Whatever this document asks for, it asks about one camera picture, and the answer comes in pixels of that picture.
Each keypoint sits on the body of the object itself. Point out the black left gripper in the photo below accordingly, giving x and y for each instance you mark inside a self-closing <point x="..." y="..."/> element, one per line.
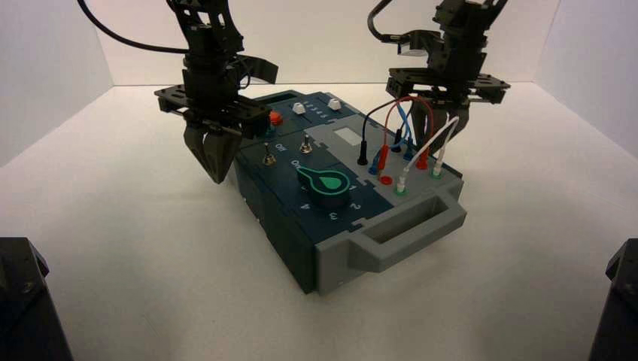
<point x="209" y="94"/>

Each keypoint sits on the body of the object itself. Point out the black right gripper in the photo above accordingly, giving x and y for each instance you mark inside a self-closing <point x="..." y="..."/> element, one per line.
<point x="458" y="74"/>

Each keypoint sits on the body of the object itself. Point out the blue and grey task box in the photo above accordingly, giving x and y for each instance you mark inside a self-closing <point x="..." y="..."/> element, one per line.
<point x="349" y="259"/>

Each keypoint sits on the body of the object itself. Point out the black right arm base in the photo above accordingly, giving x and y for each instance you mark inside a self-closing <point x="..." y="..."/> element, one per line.
<point x="618" y="314"/>

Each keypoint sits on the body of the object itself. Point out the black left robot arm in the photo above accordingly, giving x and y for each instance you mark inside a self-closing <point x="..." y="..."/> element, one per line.
<point x="204" y="25"/>

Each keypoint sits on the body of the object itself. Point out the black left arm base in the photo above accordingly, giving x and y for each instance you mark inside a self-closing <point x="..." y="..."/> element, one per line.
<point x="25" y="309"/>

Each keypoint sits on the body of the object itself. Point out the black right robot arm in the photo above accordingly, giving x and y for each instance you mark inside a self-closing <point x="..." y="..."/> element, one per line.
<point x="468" y="20"/>

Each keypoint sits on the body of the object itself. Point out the red push button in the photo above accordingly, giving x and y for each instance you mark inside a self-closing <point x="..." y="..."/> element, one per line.
<point x="275" y="118"/>

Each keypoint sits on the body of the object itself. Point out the white slider knob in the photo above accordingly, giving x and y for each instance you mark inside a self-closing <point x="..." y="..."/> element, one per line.
<point x="299" y="108"/>
<point x="334" y="104"/>

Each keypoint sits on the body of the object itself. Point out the black and green rotary knob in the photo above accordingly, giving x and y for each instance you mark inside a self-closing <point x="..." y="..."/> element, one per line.
<point x="326" y="185"/>

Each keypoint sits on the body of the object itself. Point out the metal toggle switch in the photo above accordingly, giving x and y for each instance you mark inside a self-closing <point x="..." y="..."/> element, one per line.
<point x="305" y="144"/>
<point x="268" y="158"/>

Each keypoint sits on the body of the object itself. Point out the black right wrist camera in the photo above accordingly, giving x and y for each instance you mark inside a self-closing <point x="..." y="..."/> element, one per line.
<point x="416" y="42"/>

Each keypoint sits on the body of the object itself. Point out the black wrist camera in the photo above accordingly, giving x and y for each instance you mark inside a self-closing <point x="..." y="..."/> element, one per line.
<point x="416" y="42"/>
<point x="261" y="69"/>

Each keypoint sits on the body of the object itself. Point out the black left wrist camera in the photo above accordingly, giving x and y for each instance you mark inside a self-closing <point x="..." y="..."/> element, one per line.
<point x="261" y="69"/>

